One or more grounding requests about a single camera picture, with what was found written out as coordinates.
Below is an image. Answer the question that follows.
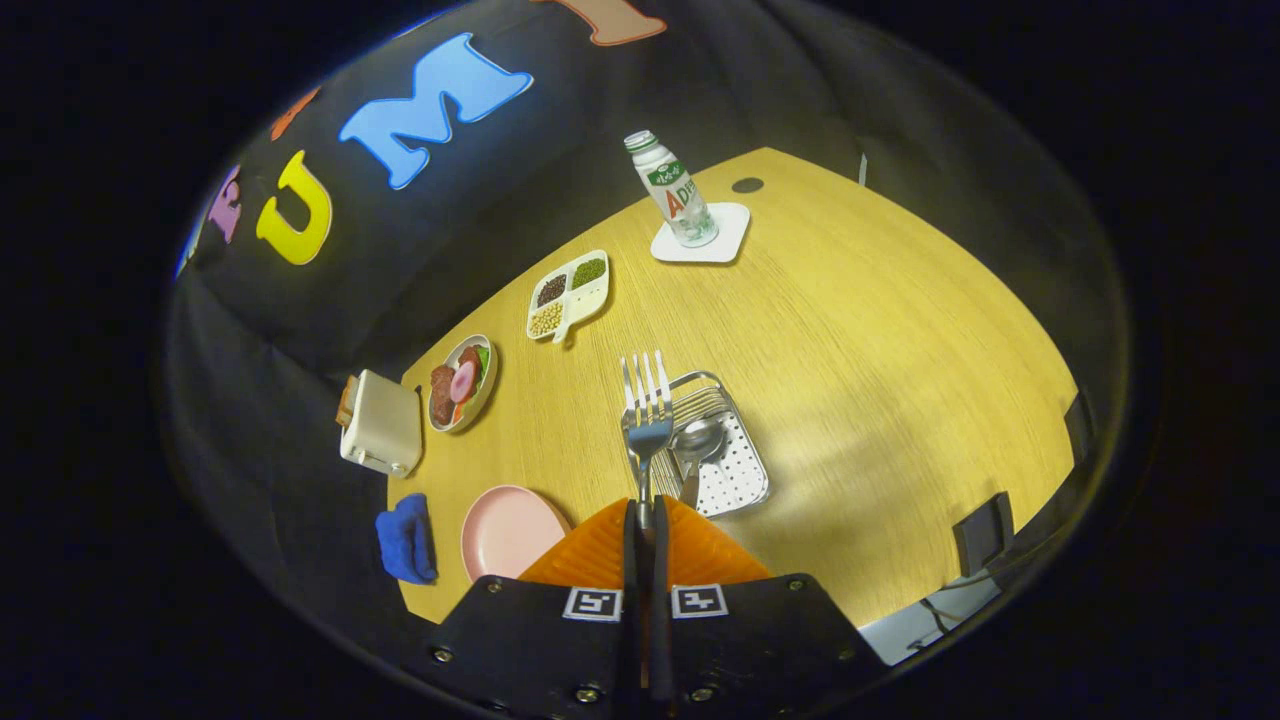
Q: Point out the metal fork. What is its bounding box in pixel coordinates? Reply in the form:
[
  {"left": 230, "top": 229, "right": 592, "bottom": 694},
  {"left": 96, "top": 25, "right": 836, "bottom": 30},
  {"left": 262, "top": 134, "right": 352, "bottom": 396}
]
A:
[{"left": 620, "top": 350, "right": 676, "bottom": 531}]

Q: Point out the pink plate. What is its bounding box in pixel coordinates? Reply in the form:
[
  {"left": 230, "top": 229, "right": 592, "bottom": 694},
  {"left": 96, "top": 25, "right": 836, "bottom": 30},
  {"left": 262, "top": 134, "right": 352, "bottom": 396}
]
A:
[{"left": 461, "top": 485, "right": 573, "bottom": 583}]

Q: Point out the metal spoon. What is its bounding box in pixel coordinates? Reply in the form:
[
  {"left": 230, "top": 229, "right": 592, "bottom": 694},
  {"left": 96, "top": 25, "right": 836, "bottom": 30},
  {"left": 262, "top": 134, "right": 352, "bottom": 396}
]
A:
[{"left": 668, "top": 418, "right": 726, "bottom": 509}]

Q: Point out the white toaster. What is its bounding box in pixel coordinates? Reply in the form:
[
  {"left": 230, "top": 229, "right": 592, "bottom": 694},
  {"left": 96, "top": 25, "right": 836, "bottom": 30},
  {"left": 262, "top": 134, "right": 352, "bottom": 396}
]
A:
[{"left": 340, "top": 369, "right": 424, "bottom": 478}]

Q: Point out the black backdrop cloth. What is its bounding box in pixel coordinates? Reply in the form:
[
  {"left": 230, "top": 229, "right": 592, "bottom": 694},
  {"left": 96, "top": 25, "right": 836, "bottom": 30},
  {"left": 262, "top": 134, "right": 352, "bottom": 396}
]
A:
[{"left": 160, "top": 0, "right": 1131, "bottom": 641}]

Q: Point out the plastic drink bottle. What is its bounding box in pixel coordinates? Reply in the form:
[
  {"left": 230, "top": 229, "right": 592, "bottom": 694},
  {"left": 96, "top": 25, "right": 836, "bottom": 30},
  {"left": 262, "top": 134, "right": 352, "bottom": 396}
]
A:
[{"left": 624, "top": 130, "right": 720, "bottom": 248}]

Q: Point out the black bracket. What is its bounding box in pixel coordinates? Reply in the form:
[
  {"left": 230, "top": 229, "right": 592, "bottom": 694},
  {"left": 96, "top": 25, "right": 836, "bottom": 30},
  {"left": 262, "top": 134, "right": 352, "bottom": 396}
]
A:
[
  {"left": 952, "top": 492, "right": 1016, "bottom": 578},
  {"left": 1065, "top": 390, "right": 1096, "bottom": 461}
]

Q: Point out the plate of meat slices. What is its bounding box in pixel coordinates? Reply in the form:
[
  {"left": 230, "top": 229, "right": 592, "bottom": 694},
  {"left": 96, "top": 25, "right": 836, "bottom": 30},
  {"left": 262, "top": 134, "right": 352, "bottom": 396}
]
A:
[{"left": 427, "top": 333, "right": 498, "bottom": 434}]

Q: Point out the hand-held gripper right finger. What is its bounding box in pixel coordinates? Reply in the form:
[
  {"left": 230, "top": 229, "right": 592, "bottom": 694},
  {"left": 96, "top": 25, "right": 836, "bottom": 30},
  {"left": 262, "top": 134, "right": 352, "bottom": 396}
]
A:
[{"left": 652, "top": 495, "right": 891, "bottom": 717}]

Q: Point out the white square coaster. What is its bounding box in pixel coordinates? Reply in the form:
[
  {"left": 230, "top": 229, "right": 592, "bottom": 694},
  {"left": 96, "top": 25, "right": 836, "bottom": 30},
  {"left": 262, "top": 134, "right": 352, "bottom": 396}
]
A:
[{"left": 650, "top": 202, "right": 752, "bottom": 265}]

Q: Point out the metal drying rack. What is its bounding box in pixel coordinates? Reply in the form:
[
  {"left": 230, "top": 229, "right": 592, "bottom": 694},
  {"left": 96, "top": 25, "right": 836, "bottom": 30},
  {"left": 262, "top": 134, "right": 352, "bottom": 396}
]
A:
[{"left": 625, "top": 370, "right": 771, "bottom": 519}]

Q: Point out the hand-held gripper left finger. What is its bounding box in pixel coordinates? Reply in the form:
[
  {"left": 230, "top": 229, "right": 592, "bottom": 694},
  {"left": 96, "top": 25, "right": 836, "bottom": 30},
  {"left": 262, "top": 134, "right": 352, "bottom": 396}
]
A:
[{"left": 400, "top": 497, "right": 641, "bottom": 720}]

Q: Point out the blue cloth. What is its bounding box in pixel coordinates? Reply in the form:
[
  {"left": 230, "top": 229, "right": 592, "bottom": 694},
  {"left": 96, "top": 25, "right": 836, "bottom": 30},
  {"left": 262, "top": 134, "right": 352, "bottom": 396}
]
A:
[{"left": 375, "top": 493, "right": 439, "bottom": 585}]

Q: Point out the white divided bean dish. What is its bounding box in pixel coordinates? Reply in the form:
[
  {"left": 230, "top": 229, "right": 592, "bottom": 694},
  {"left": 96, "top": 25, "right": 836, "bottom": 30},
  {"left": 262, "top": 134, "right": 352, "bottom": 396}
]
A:
[{"left": 526, "top": 249, "right": 610, "bottom": 346}]

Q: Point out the black cable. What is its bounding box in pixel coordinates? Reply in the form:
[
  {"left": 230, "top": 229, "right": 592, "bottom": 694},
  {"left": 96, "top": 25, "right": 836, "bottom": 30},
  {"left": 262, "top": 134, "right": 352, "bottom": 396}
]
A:
[{"left": 920, "top": 590, "right": 966, "bottom": 641}]

